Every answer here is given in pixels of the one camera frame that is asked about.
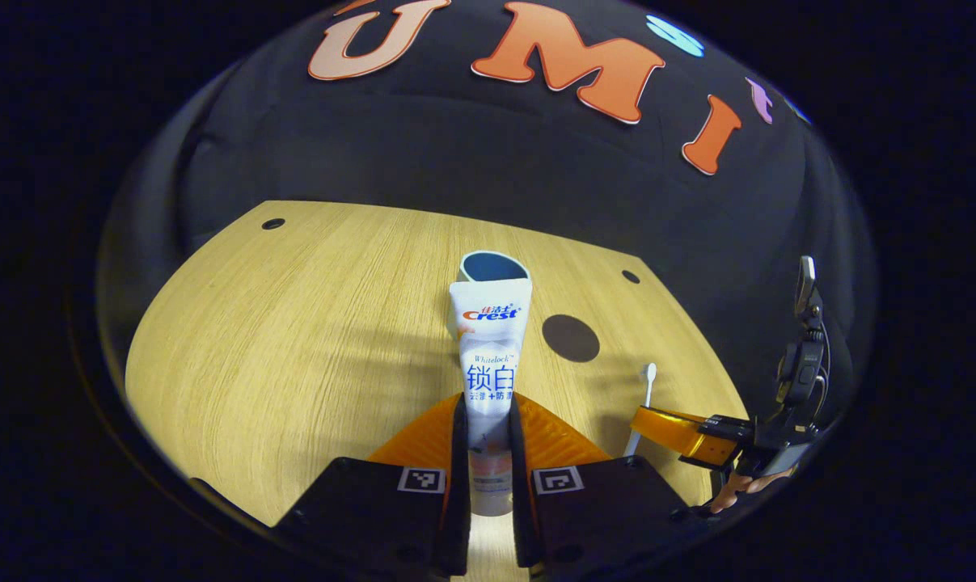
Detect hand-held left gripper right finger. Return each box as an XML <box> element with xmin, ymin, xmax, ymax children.
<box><xmin>508</xmin><ymin>392</ymin><xmax>711</xmax><ymax>579</ymax></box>

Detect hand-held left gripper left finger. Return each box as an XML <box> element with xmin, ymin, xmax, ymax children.
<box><xmin>273</xmin><ymin>394</ymin><xmax>472</xmax><ymax>579</ymax></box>

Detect white toothbrush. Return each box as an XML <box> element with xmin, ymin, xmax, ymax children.
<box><xmin>623</xmin><ymin>363</ymin><xmax>658</xmax><ymax>458</ymax></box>

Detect white toothpaste tube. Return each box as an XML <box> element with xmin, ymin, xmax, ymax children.
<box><xmin>447</xmin><ymin>279</ymin><xmax>533</xmax><ymax>518</ymax></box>

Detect blue-grey cup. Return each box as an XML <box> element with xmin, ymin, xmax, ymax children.
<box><xmin>456</xmin><ymin>251</ymin><xmax>531</xmax><ymax>285</ymax></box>

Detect wooden desktop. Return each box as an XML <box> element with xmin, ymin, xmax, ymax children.
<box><xmin>124</xmin><ymin>200</ymin><xmax>751</xmax><ymax>582</ymax></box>

